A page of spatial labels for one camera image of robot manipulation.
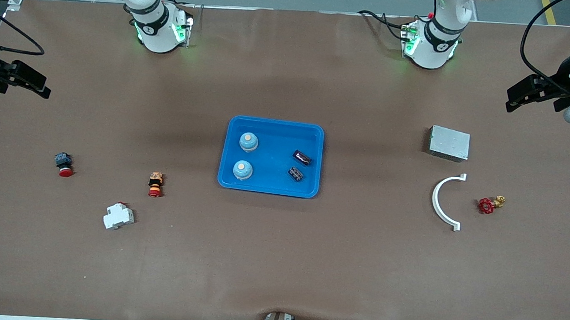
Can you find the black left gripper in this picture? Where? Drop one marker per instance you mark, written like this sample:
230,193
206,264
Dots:
569,68

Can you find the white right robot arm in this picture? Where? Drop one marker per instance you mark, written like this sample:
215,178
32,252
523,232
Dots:
158,30

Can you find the red emergency stop yellow body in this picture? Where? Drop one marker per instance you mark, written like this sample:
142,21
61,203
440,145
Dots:
155,185

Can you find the red button grey body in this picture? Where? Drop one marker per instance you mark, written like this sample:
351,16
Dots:
64,163

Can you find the white curved bracket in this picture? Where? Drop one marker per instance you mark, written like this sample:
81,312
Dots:
435,200

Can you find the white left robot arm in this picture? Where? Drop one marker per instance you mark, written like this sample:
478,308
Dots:
430,49

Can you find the blue plastic tray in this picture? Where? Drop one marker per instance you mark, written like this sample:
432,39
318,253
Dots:
271,179

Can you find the white circuit breaker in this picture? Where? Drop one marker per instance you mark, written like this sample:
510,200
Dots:
118,216

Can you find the red handwheel brass valve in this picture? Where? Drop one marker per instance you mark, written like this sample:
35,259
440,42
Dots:
486,206

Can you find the grey metal box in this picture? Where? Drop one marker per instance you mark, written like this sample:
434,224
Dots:
449,143

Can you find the light blue dome bell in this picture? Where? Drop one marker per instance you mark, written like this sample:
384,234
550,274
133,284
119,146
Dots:
242,170
248,142

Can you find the black terminal block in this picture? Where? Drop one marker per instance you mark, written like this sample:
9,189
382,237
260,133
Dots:
296,174

